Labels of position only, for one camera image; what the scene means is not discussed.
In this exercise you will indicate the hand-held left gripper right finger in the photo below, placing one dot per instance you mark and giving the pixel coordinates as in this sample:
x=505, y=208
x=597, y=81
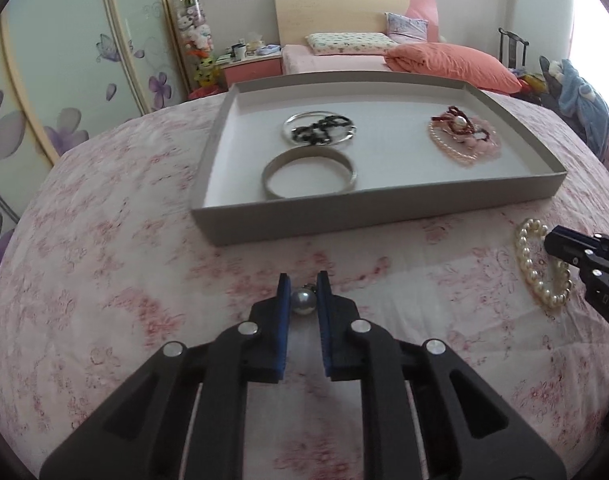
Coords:
x=323, y=330

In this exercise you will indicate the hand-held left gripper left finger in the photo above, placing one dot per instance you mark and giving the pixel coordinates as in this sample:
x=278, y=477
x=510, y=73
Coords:
x=283, y=330

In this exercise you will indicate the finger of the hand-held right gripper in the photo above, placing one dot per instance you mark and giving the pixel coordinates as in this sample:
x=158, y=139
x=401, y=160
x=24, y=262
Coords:
x=566, y=245

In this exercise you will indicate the single pearl earring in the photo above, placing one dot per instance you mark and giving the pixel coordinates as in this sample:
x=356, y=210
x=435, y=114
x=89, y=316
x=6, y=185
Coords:
x=301, y=303

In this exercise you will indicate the grey cardboard tray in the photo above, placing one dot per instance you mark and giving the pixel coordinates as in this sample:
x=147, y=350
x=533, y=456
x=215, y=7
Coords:
x=394, y=160

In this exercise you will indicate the blue plush toy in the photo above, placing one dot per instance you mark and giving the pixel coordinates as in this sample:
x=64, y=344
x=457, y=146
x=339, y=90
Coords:
x=581, y=100

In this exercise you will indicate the thin silver bangle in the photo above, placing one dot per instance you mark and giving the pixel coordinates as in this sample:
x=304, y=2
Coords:
x=287, y=127

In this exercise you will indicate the dark wooden chair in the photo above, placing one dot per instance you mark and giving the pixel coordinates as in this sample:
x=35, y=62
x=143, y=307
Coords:
x=511, y=47

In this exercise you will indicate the orange quilt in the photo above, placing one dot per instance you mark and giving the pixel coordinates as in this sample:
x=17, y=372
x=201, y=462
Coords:
x=449, y=65

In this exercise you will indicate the pink nightstand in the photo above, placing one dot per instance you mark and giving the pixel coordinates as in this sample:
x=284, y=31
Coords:
x=254, y=71

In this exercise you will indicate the pink bed mattress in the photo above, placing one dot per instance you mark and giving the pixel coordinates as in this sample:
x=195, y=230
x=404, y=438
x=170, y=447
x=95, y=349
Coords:
x=304, y=62

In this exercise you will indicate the small lilac pillow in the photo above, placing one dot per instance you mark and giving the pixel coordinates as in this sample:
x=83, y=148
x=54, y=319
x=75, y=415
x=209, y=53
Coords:
x=407, y=27

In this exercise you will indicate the floral pillow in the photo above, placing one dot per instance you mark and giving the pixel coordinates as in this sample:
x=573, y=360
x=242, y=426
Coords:
x=349, y=42

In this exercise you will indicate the clear tube of plush toys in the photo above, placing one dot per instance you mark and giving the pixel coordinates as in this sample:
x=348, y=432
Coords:
x=197, y=35

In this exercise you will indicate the beige and pink headboard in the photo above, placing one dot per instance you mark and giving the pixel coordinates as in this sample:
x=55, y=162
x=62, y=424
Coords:
x=334, y=10

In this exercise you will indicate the wardrobe with purple flower print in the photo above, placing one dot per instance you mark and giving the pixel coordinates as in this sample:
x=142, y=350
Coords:
x=59, y=70

